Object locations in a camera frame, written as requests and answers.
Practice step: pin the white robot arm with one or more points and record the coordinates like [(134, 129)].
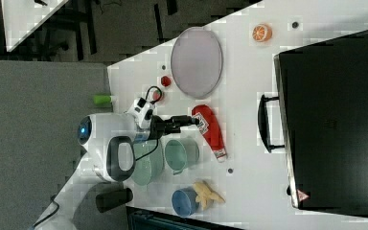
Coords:
[(101, 135)]

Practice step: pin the grey round plate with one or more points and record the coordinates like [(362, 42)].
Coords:
[(196, 62)]

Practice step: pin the black cylinder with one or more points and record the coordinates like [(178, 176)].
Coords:
[(110, 200)]

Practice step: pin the orange slice toy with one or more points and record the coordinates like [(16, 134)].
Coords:
[(262, 33)]

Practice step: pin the yellow plush toy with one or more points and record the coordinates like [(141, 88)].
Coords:
[(204, 195)]

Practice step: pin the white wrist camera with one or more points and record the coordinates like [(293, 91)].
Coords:
[(142, 111)]

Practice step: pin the red plush ketchup bottle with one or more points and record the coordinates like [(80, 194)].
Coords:
[(209, 127)]

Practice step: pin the green toy item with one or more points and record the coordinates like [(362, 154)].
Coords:
[(102, 99)]

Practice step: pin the green cup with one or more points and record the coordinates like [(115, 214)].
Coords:
[(181, 154)]

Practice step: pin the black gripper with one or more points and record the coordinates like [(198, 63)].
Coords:
[(159, 127)]

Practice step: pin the green strainer bowl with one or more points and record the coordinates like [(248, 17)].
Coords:
[(149, 162)]

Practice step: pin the light red toy strawberry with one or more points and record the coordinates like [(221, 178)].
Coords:
[(157, 96)]

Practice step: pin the white background table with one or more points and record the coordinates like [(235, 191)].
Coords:
[(22, 17)]

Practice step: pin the blue cup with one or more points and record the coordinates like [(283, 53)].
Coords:
[(184, 202)]

